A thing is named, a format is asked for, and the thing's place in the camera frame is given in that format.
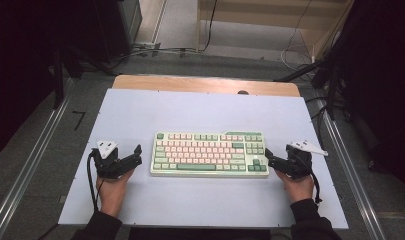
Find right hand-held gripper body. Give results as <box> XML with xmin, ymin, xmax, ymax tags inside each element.
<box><xmin>283</xmin><ymin>139</ymin><xmax>329</xmax><ymax>181</ymax></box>

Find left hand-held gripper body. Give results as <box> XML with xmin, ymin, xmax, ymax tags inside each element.
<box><xmin>89</xmin><ymin>139</ymin><xmax>131</xmax><ymax>180</ymax></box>

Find green and cream keyboard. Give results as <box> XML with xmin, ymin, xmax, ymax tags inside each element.
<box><xmin>149</xmin><ymin>130</ymin><xmax>270</xmax><ymax>178</ymax></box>

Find person's right hand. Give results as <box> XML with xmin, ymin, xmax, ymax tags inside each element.
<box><xmin>274</xmin><ymin>169</ymin><xmax>315</xmax><ymax>205</ymax></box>

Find person's left hand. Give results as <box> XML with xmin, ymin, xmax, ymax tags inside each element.
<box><xmin>95</xmin><ymin>168</ymin><xmax>136</xmax><ymax>218</ymax></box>

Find white table cover sheet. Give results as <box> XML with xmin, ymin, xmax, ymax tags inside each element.
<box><xmin>58</xmin><ymin>88</ymin><xmax>350</xmax><ymax>230</ymax></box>

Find wooden table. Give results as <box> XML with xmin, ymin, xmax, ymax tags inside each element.
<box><xmin>111</xmin><ymin>73</ymin><xmax>301</xmax><ymax>98</ymax></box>

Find black tripod stand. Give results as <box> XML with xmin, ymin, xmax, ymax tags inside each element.
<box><xmin>273</xmin><ymin>54</ymin><xmax>349</xmax><ymax>122</ymax></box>

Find black metal stand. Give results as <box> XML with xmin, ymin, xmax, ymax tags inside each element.
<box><xmin>50</xmin><ymin>44</ymin><xmax>67</xmax><ymax>110</ymax></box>

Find person's dark clothed torso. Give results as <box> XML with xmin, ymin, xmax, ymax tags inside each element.
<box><xmin>128</xmin><ymin>227</ymin><xmax>293</xmax><ymax>240</ymax></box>

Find dark cabinet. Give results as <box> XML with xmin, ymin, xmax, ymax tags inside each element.
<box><xmin>93</xmin><ymin>0</ymin><xmax>143</xmax><ymax>64</ymax></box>

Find dark curtain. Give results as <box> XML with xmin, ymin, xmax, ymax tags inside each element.
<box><xmin>336</xmin><ymin>0</ymin><xmax>405</xmax><ymax>201</ymax></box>
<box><xmin>0</xmin><ymin>0</ymin><xmax>103</xmax><ymax>159</ymax></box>

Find light wooden shelf unit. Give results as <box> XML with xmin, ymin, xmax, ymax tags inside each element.
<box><xmin>195</xmin><ymin>0</ymin><xmax>355</xmax><ymax>62</ymax></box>

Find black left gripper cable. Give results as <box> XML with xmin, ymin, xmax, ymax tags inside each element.
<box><xmin>86</xmin><ymin>149</ymin><xmax>104</xmax><ymax>213</ymax></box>

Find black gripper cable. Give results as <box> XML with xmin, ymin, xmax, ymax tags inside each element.
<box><xmin>298</xmin><ymin>152</ymin><xmax>324</xmax><ymax>205</ymax></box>
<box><xmin>86</xmin><ymin>149</ymin><xmax>104</xmax><ymax>213</ymax></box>

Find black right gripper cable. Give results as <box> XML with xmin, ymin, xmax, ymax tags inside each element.
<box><xmin>298</xmin><ymin>152</ymin><xmax>324</xmax><ymax>205</ymax></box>

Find aluminium floor rail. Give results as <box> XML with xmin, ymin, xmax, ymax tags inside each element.
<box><xmin>0</xmin><ymin>79</ymin><xmax>75</xmax><ymax>240</ymax></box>
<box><xmin>314</xmin><ymin>98</ymin><xmax>388</xmax><ymax>240</ymax></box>

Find black floor cables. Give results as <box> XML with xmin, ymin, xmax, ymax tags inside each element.
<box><xmin>108</xmin><ymin>41</ymin><xmax>199</xmax><ymax>69</ymax></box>

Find white hanging cable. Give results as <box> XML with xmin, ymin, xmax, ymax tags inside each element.
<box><xmin>279</xmin><ymin>0</ymin><xmax>315</xmax><ymax>73</ymax></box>

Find black hanging cable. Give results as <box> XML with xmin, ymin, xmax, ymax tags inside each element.
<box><xmin>201</xmin><ymin>0</ymin><xmax>220</xmax><ymax>53</ymax></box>

